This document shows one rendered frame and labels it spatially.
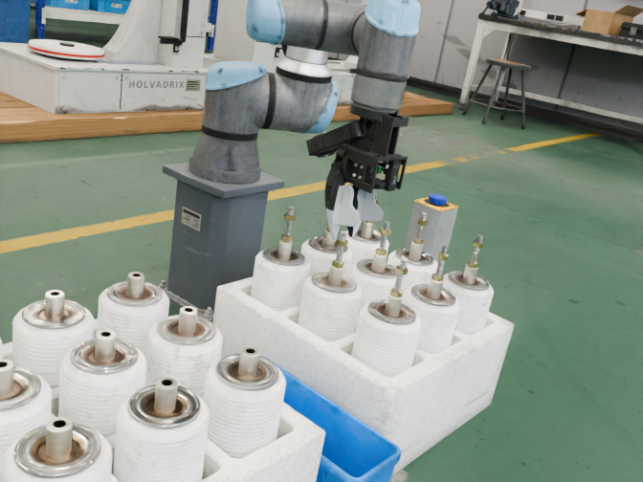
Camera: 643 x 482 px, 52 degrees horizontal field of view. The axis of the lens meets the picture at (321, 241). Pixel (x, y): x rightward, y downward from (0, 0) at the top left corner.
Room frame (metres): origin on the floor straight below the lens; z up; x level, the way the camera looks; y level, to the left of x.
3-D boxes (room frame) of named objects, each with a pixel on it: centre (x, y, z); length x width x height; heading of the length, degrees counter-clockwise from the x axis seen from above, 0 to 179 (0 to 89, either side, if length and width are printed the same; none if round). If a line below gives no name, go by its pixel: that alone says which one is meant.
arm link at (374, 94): (0.97, -0.05, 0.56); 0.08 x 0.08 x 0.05
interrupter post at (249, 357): (0.67, 0.06, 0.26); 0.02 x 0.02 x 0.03
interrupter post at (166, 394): (0.58, 0.13, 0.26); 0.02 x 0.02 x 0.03
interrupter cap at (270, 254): (1.05, 0.06, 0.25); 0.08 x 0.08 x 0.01
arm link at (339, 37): (1.06, 0.01, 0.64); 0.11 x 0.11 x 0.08; 19
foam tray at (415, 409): (1.07, -0.11, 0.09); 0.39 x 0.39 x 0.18; 52
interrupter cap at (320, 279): (0.98, -0.03, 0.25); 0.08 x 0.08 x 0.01
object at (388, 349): (0.91, -0.13, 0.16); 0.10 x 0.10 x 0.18
